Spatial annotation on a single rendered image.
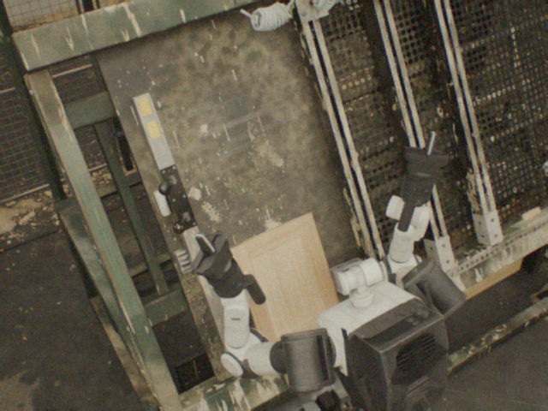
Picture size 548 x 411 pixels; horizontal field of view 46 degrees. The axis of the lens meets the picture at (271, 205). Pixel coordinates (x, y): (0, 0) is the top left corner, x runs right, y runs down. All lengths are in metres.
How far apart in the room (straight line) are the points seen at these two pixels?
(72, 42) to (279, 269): 0.95
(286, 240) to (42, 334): 1.85
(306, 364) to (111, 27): 1.02
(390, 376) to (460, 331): 1.84
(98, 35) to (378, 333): 1.07
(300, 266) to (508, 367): 1.51
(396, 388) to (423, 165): 0.61
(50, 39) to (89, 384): 1.98
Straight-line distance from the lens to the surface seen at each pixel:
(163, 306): 2.07
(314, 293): 2.21
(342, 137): 2.13
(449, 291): 1.84
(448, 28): 2.40
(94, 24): 1.83
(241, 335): 1.82
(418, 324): 1.65
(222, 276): 1.59
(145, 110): 1.90
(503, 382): 3.33
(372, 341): 1.62
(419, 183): 1.85
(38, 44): 1.81
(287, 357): 1.67
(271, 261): 2.11
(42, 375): 3.47
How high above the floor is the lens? 2.72
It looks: 43 degrees down
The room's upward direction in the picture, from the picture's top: 3 degrees counter-clockwise
